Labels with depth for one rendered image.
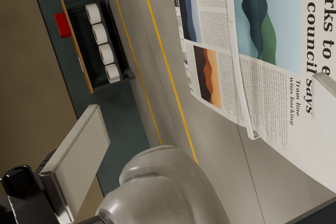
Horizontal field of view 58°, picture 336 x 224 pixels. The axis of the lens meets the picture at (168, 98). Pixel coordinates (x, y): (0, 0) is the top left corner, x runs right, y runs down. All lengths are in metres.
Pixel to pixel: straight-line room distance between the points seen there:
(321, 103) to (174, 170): 0.36
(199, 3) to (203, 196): 0.30
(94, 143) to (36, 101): 6.55
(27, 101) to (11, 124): 0.54
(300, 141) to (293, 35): 0.11
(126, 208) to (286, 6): 0.34
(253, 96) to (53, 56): 6.44
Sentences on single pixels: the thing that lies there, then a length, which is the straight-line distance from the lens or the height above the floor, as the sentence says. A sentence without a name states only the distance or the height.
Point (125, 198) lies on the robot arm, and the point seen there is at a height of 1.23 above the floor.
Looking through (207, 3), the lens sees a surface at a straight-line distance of 0.42.
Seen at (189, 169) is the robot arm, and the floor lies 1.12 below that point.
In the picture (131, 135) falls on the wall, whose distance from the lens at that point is 6.86.
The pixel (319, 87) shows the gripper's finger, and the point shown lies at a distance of 0.18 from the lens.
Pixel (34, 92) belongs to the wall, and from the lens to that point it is 6.73.
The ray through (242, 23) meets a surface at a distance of 0.37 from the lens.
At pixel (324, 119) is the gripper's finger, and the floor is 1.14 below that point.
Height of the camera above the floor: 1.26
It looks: 17 degrees down
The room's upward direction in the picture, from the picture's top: 109 degrees counter-clockwise
